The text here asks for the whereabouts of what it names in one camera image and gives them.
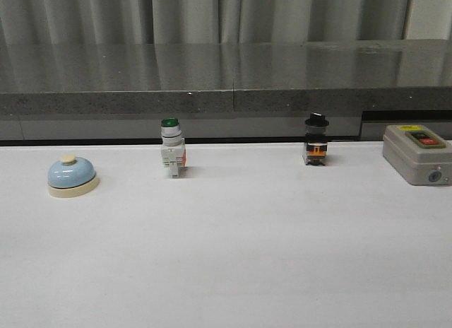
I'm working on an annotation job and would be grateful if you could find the green push button switch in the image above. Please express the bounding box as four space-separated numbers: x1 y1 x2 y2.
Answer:
160 117 186 177

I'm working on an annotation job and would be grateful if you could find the grey on/off switch box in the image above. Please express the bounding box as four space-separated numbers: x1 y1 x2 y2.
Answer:
382 124 451 186

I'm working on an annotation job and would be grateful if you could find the black rotary selector switch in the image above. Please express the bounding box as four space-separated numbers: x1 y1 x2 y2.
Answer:
302 112 329 165

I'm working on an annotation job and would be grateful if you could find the grey curtain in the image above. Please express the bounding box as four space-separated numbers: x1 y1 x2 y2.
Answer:
1 0 410 45

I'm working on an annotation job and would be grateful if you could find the blue and cream call bell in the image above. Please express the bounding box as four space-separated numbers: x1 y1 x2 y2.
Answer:
47 155 100 198

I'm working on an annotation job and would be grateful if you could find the grey stone counter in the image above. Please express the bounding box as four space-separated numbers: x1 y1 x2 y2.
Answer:
1 40 451 142

